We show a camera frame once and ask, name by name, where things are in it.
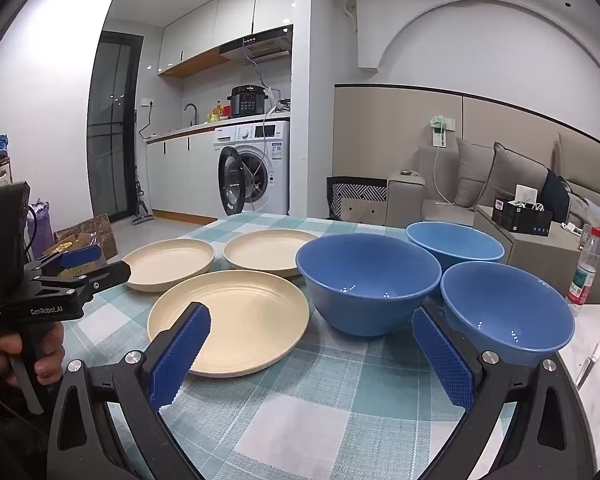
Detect white wall socket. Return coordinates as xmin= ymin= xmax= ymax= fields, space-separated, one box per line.
xmin=427 ymin=115 xmax=456 ymax=148

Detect white wall cabinets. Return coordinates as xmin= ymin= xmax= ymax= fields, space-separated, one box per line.
xmin=157 ymin=0 xmax=297 ymax=78

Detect beige storage cabinet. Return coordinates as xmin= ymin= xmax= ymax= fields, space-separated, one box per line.
xmin=472 ymin=205 xmax=600 ymax=306

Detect black box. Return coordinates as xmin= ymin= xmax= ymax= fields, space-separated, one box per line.
xmin=491 ymin=197 xmax=554 ymax=237

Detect white kitchen base cabinets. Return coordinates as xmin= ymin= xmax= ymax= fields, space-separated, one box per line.
xmin=145 ymin=120 xmax=218 ymax=221

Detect white marble table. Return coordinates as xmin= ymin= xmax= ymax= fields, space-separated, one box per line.
xmin=560 ymin=302 xmax=600 ymax=441

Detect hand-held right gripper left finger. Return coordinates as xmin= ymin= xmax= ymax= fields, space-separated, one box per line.
xmin=47 ymin=302 xmax=212 ymax=480

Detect black pressure cooker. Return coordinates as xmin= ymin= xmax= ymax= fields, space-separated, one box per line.
xmin=227 ymin=85 xmax=267 ymax=119

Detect brown patterned cardboard box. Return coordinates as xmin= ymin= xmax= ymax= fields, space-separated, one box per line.
xmin=54 ymin=214 xmax=120 ymax=261

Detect blue bowl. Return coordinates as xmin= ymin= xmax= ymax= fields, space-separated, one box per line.
xmin=296 ymin=233 xmax=442 ymax=337
xmin=406 ymin=221 xmax=505 ymax=273
xmin=440 ymin=261 xmax=576 ymax=367

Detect black range hood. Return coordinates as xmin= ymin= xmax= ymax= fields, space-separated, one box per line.
xmin=219 ymin=24 xmax=294 ymax=65

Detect small white grey tool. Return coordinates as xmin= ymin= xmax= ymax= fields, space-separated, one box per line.
xmin=574 ymin=340 xmax=600 ymax=389

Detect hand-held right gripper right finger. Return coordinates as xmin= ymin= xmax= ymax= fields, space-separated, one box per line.
xmin=411 ymin=306 xmax=598 ymax=480

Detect cream plate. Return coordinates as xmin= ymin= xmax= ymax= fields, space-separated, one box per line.
xmin=223 ymin=229 xmax=321 ymax=277
xmin=147 ymin=270 xmax=311 ymax=378
xmin=121 ymin=238 xmax=216 ymax=292

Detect dark navy cushion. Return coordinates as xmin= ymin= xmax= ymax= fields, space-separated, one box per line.
xmin=539 ymin=170 xmax=573 ymax=223

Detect person's left hand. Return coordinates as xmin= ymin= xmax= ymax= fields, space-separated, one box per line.
xmin=0 ymin=319 xmax=65 ymax=388

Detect grey stick vacuum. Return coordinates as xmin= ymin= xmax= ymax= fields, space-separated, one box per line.
xmin=130 ymin=180 xmax=156 ymax=226

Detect teal white checked tablecloth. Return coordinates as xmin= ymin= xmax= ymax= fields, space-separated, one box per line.
xmin=55 ymin=212 xmax=581 ymax=480

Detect purple plastic bag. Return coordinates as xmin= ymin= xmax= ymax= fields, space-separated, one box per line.
xmin=27 ymin=200 xmax=51 ymax=261

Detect clear water bottle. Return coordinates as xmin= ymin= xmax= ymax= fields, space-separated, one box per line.
xmin=566 ymin=226 xmax=600 ymax=306

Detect white charging cable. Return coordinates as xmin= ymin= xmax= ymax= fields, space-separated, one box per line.
xmin=431 ymin=146 xmax=456 ymax=207

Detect white washing machine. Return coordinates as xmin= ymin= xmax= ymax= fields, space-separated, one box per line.
xmin=214 ymin=121 xmax=291 ymax=217

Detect grey cushion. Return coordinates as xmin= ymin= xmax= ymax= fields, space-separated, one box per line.
xmin=480 ymin=142 xmax=551 ymax=211
xmin=454 ymin=137 xmax=498 ymax=208

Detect grey sofa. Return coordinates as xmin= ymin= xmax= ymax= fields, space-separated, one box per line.
xmin=386 ymin=132 xmax=600 ymax=261

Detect grey rumpled blanket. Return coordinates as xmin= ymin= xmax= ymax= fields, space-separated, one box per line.
xmin=567 ymin=192 xmax=600 ymax=233

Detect black framed glass door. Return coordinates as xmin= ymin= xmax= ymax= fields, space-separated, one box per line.
xmin=87 ymin=30 xmax=146 ymax=221

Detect black white patterned bag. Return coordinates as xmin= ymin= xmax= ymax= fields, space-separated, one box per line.
xmin=326 ymin=176 xmax=388 ymax=223

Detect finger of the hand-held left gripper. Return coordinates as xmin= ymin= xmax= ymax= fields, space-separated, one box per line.
xmin=27 ymin=261 xmax=132 ymax=306
xmin=30 ymin=245 xmax=105 ymax=281

